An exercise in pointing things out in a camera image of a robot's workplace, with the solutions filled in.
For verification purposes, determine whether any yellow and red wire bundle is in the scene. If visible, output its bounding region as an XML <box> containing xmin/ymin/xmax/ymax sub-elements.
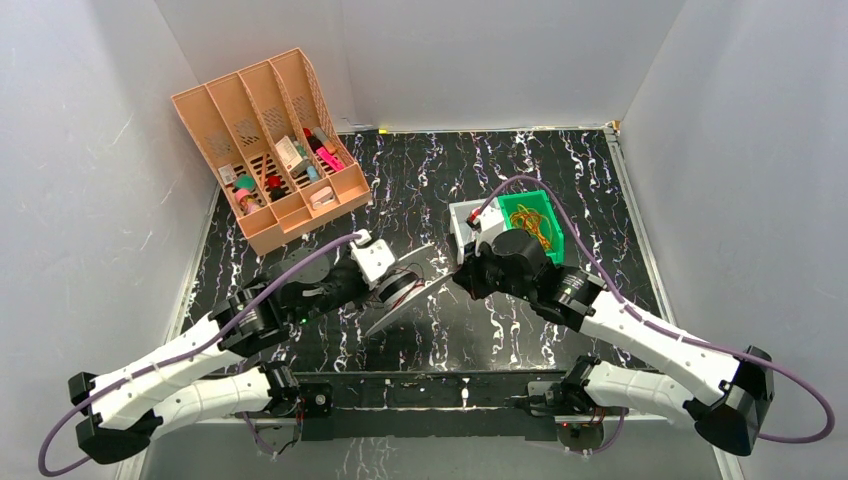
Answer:
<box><xmin>508</xmin><ymin>203</ymin><xmax>554</xmax><ymax>252</ymax></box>

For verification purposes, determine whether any pink tape roll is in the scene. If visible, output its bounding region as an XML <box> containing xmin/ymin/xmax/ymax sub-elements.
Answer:
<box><xmin>234</xmin><ymin>175</ymin><xmax>262</xmax><ymax>215</ymax></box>

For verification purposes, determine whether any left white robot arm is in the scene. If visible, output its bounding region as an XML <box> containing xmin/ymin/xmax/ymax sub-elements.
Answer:
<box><xmin>69</xmin><ymin>243</ymin><xmax>394</xmax><ymax>464</ymax></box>

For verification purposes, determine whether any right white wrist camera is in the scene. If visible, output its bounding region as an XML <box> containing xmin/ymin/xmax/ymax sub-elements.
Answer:
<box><xmin>469</xmin><ymin>202</ymin><xmax>507</xmax><ymax>256</ymax></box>

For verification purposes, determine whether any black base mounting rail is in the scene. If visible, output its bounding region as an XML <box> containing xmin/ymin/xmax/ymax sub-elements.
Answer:
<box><xmin>296</xmin><ymin>370</ymin><xmax>604</xmax><ymax>441</ymax></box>

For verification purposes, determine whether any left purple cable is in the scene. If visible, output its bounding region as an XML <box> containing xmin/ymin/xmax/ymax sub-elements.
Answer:
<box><xmin>37</xmin><ymin>231</ymin><xmax>371</xmax><ymax>478</ymax></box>

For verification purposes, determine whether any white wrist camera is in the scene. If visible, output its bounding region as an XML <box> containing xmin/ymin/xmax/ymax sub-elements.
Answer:
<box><xmin>349</xmin><ymin>229</ymin><xmax>397</xmax><ymax>290</ymax></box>
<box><xmin>469</xmin><ymin>202</ymin><xmax>507</xmax><ymax>256</ymax></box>

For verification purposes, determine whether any purple cable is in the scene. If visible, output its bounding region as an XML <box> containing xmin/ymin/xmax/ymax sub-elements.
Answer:
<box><xmin>473</xmin><ymin>174</ymin><xmax>837</xmax><ymax>445</ymax></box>
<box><xmin>37</xmin><ymin>231</ymin><xmax>371</xmax><ymax>478</ymax></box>

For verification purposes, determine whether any white perforated filament spool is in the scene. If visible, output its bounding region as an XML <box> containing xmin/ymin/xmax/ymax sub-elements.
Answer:
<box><xmin>364</xmin><ymin>243</ymin><xmax>452</xmax><ymax>337</ymax></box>

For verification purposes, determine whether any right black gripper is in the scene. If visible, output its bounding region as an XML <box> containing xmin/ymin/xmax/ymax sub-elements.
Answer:
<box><xmin>454</xmin><ymin>235</ymin><xmax>534</xmax><ymax>302</ymax></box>

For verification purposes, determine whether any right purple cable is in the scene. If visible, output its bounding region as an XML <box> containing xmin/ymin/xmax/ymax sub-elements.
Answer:
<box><xmin>473</xmin><ymin>174</ymin><xmax>837</xmax><ymax>445</ymax></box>

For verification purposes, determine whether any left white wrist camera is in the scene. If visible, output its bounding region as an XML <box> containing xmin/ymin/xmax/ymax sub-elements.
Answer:
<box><xmin>349</xmin><ymin>229</ymin><xmax>397</xmax><ymax>290</ymax></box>

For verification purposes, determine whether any white plastic bin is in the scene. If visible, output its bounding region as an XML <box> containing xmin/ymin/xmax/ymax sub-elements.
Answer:
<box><xmin>449</xmin><ymin>199</ymin><xmax>485</xmax><ymax>266</ymax></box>

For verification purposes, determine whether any green plastic bin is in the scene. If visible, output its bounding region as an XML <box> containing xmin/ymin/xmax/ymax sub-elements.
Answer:
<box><xmin>496</xmin><ymin>190</ymin><xmax>565</xmax><ymax>264</ymax></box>

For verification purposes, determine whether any peach desk file organizer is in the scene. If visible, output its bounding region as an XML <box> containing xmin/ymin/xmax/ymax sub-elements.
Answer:
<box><xmin>172</xmin><ymin>48</ymin><xmax>373</xmax><ymax>255</ymax></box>

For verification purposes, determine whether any white label box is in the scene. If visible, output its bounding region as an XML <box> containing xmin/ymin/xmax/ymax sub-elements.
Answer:
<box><xmin>275</xmin><ymin>136</ymin><xmax>307</xmax><ymax>177</ymax></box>

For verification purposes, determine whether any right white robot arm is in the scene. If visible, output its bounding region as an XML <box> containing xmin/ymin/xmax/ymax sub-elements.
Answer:
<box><xmin>453</xmin><ymin>229</ymin><xmax>774</xmax><ymax>456</ymax></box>

